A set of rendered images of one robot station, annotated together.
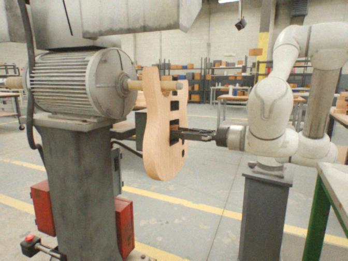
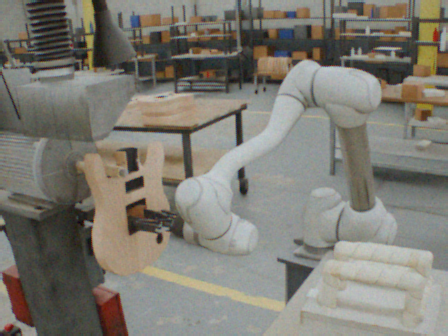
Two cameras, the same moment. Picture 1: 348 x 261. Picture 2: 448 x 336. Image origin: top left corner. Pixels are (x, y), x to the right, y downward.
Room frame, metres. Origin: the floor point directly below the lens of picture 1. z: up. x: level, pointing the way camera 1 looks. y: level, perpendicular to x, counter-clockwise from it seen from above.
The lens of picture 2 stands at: (-0.48, -0.49, 1.65)
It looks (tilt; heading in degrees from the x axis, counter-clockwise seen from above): 22 degrees down; 6
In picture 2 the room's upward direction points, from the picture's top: 3 degrees counter-clockwise
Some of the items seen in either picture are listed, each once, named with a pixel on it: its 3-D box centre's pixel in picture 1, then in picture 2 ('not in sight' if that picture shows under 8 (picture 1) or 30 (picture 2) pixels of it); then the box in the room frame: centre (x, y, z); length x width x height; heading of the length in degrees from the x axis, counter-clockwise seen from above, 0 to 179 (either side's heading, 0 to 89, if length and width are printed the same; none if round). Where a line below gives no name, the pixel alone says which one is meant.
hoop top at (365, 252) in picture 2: not in sight; (381, 255); (0.33, -0.67, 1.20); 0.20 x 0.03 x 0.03; 69
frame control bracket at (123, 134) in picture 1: (130, 131); (101, 206); (1.01, 0.20, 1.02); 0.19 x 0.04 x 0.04; 156
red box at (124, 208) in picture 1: (110, 219); (96, 313); (1.05, 0.35, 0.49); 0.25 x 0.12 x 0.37; 66
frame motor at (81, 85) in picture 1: (84, 84); (40, 160); (0.88, 0.35, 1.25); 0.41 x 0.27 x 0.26; 66
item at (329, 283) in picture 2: not in sight; (329, 288); (0.28, -0.57, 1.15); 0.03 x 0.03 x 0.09
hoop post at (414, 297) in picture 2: not in sight; (413, 303); (0.22, -0.72, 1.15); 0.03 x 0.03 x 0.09
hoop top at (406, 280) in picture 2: not in sight; (372, 275); (0.25, -0.64, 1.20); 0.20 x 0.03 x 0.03; 69
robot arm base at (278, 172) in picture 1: (266, 165); (317, 244); (1.28, -0.60, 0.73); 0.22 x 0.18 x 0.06; 59
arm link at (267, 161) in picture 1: (274, 145); (324, 215); (1.26, -0.63, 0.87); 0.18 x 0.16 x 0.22; 59
